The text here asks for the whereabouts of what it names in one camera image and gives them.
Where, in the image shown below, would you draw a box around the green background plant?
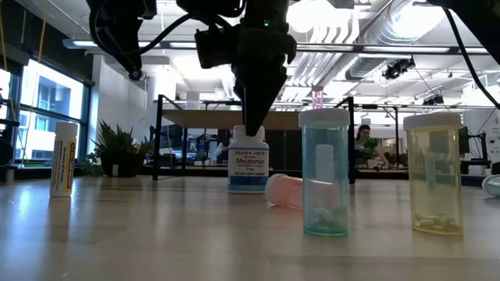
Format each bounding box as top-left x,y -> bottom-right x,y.
362,136 -> 380,157

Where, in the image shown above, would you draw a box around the wooden shelf black metal legs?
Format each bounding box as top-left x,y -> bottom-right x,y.
152,94 -> 357,185

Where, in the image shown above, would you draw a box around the black computer monitor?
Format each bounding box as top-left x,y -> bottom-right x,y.
457,125 -> 470,155

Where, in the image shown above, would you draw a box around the yellow pill bottle white cap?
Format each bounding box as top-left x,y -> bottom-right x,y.
402,112 -> 465,237

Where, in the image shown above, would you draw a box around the white Melatonin supplement bottle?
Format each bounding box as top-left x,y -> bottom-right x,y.
227,124 -> 270,195

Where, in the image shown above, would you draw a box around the slim white yellow-label bottle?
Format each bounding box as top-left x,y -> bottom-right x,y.
49,121 -> 79,198

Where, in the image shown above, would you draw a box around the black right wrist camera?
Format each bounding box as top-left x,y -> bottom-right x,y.
194,26 -> 240,70

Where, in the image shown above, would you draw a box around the large window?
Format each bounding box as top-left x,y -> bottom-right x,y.
0,58 -> 94,169

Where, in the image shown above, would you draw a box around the black aluminium table frame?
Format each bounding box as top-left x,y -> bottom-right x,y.
15,163 -> 500,189

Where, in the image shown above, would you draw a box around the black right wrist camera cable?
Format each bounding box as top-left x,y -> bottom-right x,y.
87,0 -> 198,58

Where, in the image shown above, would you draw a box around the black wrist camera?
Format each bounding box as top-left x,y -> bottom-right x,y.
142,0 -> 158,20
194,26 -> 240,70

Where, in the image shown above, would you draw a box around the green pill bottle white cap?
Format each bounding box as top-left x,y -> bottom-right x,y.
481,174 -> 500,198

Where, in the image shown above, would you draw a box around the teal pill bottle white cap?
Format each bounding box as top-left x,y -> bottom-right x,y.
298,108 -> 352,238

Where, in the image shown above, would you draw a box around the person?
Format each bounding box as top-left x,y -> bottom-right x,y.
353,123 -> 391,167
212,130 -> 231,165

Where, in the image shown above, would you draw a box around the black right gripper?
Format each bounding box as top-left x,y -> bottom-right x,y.
233,29 -> 298,137

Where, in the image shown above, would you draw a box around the black office chair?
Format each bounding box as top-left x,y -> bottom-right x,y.
0,88 -> 20,185

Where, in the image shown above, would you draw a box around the potted green succulent plant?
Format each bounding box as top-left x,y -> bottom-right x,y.
80,119 -> 156,179

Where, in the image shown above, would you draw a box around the pink vial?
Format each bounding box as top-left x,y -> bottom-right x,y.
264,173 -> 305,212

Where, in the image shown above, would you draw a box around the clear pill bottle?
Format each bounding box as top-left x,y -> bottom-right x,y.
185,91 -> 201,111

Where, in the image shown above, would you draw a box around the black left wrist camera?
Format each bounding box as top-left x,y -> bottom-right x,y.
142,0 -> 158,20

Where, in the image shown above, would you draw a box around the long linear ceiling light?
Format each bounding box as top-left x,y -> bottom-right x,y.
62,37 -> 500,55

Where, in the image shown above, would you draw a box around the black ceiling track light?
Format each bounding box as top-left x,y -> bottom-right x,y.
421,93 -> 445,107
381,57 -> 416,81

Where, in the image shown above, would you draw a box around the silver ceiling air duct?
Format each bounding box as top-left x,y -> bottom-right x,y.
343,0 -> 434,83

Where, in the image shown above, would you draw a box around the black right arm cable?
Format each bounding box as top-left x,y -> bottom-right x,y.
443,5 -> 500,110

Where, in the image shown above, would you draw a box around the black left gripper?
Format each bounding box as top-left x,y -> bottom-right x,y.
87,0 -> 144,73

